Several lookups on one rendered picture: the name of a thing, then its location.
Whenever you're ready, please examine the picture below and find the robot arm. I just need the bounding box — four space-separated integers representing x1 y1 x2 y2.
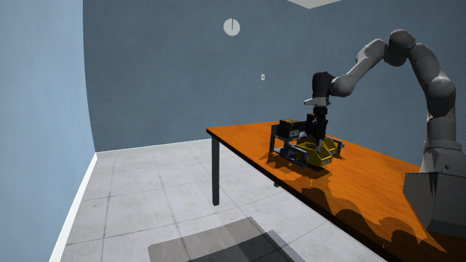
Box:
304 29 466 177

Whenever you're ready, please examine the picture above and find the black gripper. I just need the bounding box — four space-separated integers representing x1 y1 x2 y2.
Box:
311 107 328 152

